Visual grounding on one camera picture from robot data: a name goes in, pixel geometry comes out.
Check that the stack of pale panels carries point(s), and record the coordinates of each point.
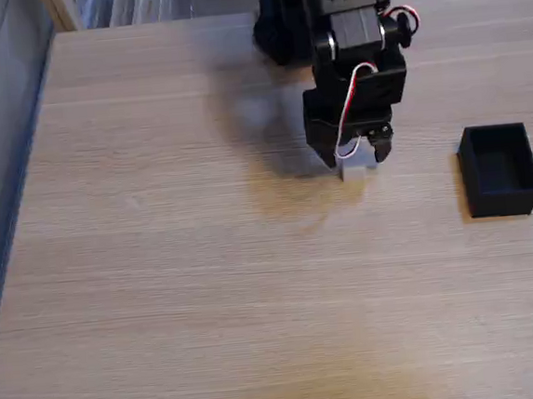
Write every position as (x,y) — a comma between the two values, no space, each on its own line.
(137,4)

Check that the wooden frame post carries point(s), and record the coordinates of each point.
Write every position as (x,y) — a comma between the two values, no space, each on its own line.
(59,11)

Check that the white cube block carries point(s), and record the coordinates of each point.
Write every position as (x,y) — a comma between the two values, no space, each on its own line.
(355,173)

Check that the black open box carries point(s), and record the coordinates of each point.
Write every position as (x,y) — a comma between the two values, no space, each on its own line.
(499,170)

